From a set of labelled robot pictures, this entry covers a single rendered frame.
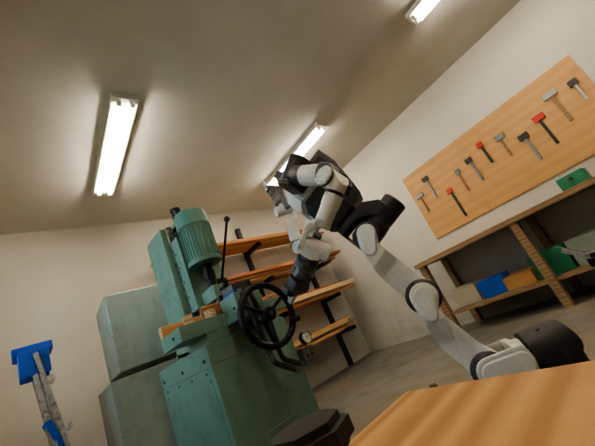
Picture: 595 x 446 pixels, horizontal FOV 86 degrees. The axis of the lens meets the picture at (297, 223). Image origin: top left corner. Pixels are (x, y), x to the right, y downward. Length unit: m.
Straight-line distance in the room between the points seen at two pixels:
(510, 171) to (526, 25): 1.43
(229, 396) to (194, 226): 0.83
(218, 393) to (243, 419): 0.14
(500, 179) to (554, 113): 0.74
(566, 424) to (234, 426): 1.22
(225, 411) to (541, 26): 4.15
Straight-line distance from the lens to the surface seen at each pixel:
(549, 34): 4.27
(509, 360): 1.47
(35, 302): 4.03
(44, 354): 2.11
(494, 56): 4.36
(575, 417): 0.40
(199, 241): 1.73
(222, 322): 1.51
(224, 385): 1.47
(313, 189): 1.49
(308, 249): 1.14
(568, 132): 4.03
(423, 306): 1.41
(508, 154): 4.11
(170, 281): 1.92
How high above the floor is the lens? 0.68
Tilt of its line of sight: 18 degrees up
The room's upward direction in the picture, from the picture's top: 24 degrees counter-clockwise
